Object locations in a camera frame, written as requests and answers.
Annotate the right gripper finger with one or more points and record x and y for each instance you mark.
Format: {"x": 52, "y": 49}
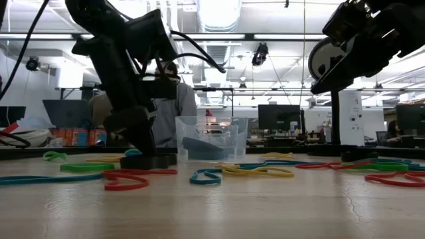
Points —
{"x": 342, "y": 66}
{"x": 345, "y": 78}

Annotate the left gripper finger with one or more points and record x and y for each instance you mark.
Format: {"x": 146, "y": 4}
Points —
{"x": 151, "y": 129}
{"x": 129, "y": 123}

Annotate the red rubber band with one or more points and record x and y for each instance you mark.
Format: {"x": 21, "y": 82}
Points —
{"x": 315, "y": 165}
{"x": 156, "y": 171}
{"x": 382, "y": 181}

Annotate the green rubber band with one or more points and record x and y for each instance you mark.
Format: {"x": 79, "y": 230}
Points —
{"x": 382, "y": 167}
{"x": 86, "y": 167}
{"x": 54, "y": 154}

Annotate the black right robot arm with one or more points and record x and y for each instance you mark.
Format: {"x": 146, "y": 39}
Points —
{"x": 408, "y": 20}

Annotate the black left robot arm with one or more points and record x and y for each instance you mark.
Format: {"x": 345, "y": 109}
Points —
{"x": 89, "y": 13}

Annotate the clear plastic bin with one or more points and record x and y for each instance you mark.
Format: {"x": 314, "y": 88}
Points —
{"x": 232, "y": 132}

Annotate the black desk lamp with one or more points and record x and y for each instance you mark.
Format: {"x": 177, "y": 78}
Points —
{"x": 336, "y": 116}

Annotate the orange cardboard box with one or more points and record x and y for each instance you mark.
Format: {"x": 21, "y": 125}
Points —
{"x": 76, "y": 136}

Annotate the small red object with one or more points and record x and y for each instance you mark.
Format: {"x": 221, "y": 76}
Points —
{"x": 208, "y": 113}

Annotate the grey laptop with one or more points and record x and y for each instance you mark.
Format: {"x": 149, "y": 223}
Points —
{"x": 66, "y": 114}

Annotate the clear plastic bag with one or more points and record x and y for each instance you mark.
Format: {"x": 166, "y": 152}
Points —
{"x": 56, "y": 142}

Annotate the black computer monitor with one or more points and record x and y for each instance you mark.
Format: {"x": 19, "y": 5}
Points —
{"x": 279, "y": 116}
{"x": 11, "y": 116}
{"x": 410, "y": 117}

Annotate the background office desk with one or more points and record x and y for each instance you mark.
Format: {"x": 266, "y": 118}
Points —
{"x": 285, "y": 141}

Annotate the black ceiling spotlight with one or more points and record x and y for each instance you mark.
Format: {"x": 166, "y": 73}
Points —
{"x": 32, "y": 63}

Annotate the white bowl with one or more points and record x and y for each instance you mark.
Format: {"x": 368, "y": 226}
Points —
{"x": 36, "y": 136}

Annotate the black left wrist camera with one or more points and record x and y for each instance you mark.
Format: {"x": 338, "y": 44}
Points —
{"x": 149, "y": 36}

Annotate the black overhead camera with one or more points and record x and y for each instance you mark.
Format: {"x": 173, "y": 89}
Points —
{"x": 260, "y": 54}

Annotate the silver ventilation duct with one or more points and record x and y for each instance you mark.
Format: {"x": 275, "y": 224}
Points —
{"x": 219, "y": 13}

